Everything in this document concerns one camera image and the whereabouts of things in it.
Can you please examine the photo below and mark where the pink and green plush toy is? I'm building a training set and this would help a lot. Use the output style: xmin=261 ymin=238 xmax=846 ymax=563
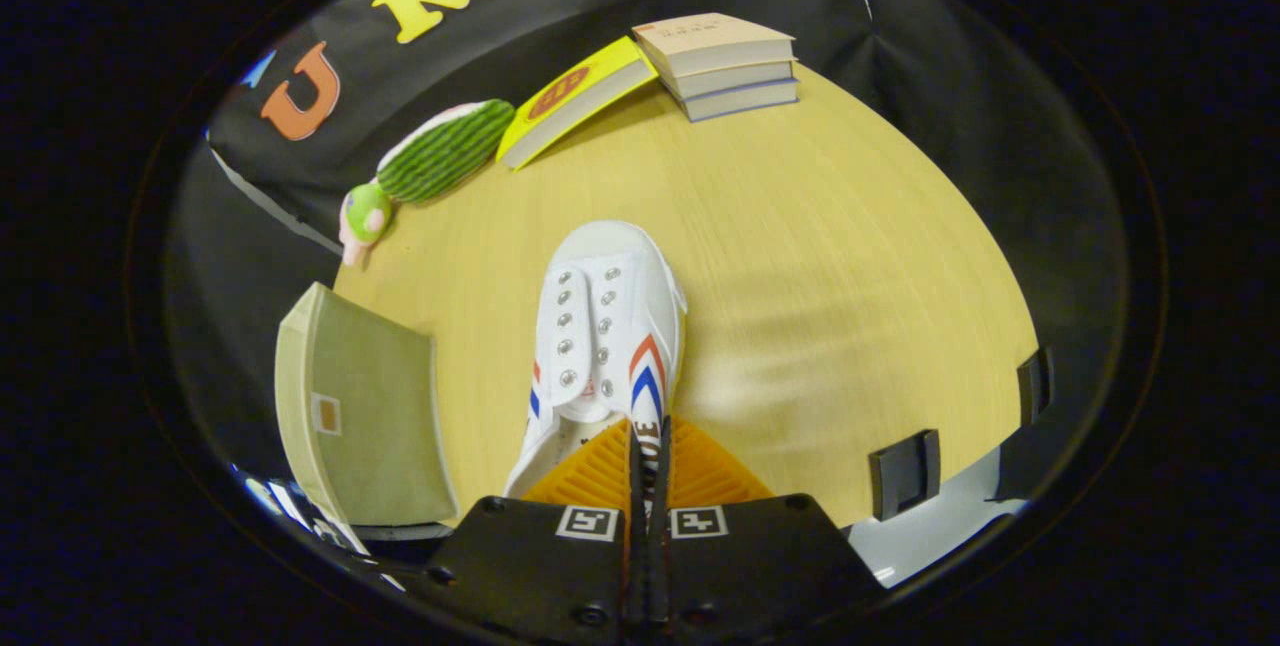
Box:
xmin=338 ymin=181 xmax=394 ymax=268

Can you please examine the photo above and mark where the pale paperback book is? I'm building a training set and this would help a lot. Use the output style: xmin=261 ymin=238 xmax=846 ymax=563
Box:
xmin=680 ymin=77 xmax=801 ymax=123
xmin=660 ymin=58 xmax=798 ymax=101

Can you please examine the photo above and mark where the pale green fabric storage box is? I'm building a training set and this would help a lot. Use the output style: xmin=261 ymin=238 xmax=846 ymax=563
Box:
xmin=274 ymin=282 xmax=461 ymax=529

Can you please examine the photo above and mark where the yellow book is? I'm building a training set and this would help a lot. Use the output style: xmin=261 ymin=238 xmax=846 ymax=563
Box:
xmin=495 ymin=35 xmax=661 ymax=171

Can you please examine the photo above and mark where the black table clamp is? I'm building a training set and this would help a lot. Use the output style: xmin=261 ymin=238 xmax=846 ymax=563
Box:
xmin=867 ymin=428 xmax=943 ymax=523
xmin=1016 ymin=346 xmax=1055 ymax=427

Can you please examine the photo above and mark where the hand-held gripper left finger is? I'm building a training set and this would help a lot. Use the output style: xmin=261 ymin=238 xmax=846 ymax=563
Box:
xmin=425 ymin=416 xmax=646 ymax=639

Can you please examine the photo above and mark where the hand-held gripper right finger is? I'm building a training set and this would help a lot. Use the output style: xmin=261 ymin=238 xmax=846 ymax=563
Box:
xmin=650 ymin=414 xmax=886 ymax=639

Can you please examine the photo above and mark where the watermelon slice plush toy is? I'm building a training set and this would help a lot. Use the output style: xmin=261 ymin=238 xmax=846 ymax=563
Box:
xmin=375 ymin=98 xmax=517 ymax=204

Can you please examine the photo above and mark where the white canvas shoe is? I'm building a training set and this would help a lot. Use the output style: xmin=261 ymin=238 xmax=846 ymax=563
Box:
xmin=502 ymin=220 xmax=689 ymax=527

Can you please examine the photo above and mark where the beige cover book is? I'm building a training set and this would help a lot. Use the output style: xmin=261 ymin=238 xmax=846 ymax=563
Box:
xmin=631 ymin=12 xmax=797 ymax=79

